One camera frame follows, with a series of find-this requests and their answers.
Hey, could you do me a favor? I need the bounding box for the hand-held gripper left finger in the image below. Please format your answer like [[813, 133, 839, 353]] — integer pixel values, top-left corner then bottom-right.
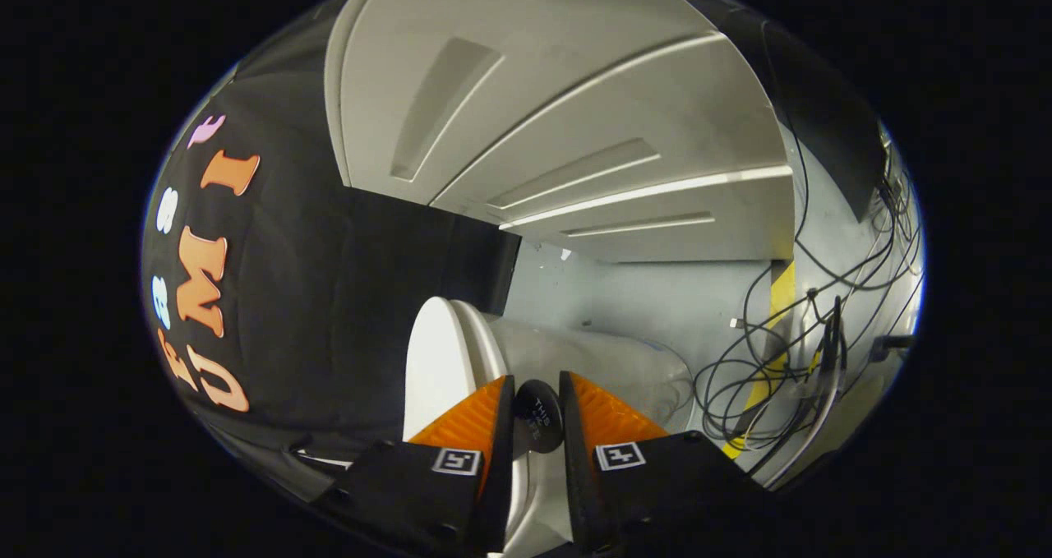
[[316, 375, 517, 555]]

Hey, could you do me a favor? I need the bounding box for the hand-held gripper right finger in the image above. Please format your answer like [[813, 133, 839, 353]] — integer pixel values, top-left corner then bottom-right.
[[561, 371, 769, 556]]

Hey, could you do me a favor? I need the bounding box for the black backdrop cloth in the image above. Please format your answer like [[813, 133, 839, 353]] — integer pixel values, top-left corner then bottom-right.
[[141, 0, 890, 501]]

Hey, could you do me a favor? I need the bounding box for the tangle of black cables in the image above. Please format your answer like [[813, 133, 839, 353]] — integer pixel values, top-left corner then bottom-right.
[[694, 114, 923, 460]]

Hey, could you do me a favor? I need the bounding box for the black round lid handle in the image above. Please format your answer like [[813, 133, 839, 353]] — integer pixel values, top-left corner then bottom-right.
[[514, 379, 565, 454]]

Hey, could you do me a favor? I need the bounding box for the yellow floor tape strip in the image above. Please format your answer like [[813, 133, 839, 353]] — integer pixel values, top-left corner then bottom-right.
[[723, 261, 796, 460]]

